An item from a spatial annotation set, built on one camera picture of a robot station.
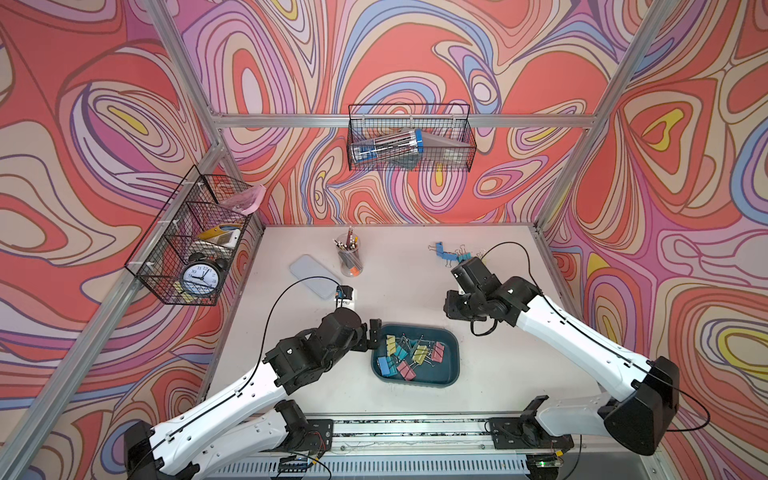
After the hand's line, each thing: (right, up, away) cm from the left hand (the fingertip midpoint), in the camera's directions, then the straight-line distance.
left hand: (370, 323), depth 73 cm
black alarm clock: (-38, +12, -6) cm, 41 cm away
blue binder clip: (+27, +16, +35) cm, 47 cm away
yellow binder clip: (+5, -9, +11) cm, 15 cm away
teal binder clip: (+9, -10, +12) cm, 18 cm away
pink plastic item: (-37, +33, +13) cm, 51 cm away
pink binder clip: (+10, -15, +9) cm, 20 cm away
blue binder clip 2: (+3, -14, +9) cm, 17 cm away
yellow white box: (-37, +22, +2) cm, 43 cm away
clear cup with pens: (-8, +16, +25) cm, 31 cm away
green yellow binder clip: (+14, -12, +12) cm, 22 cm away
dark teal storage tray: (+20, -17, +9) cm, 28 cm away
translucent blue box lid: (-26, +13, +33) cm, 44 cm away
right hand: (+21, +1, +4) cm, 21 cm away
